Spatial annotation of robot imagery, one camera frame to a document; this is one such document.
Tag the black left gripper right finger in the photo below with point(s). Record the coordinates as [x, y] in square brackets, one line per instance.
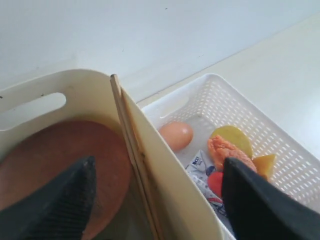
[257, 210]

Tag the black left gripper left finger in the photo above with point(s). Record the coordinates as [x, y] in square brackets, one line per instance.
[60, 210]

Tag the yellow orange cheese block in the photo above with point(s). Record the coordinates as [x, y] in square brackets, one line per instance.
[265, 165]

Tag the orange carrot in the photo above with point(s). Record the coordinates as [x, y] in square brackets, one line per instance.
[214, 182]

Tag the orange fried food piece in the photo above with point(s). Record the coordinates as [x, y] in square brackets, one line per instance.
[219, 149]

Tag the blue white milk carton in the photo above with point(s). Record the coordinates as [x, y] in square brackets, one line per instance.
[199, 169]

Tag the yellow lemon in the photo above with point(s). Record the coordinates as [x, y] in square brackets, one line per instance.
[236, 137]

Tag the brown egg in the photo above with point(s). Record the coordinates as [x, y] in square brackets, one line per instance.
[177, 135]

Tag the white woven plastic basket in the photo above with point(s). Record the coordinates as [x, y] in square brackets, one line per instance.
[209, 102]

